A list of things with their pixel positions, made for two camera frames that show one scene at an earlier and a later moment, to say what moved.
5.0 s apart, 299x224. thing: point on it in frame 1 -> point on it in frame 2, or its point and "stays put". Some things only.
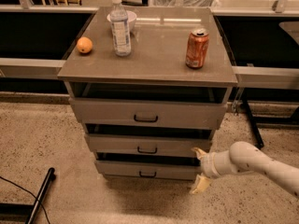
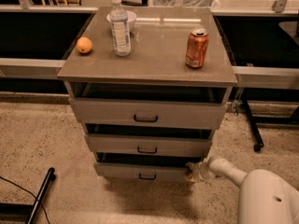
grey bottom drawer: x=149 y=170 stays put
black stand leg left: x=25 y=213 stays put
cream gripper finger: x=199 y=152 -> x=192 y=165
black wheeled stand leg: x=253 y=125 stays put
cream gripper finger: x=201 y=185 -> x=192 y=178
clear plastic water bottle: x=120 y=21 stays put
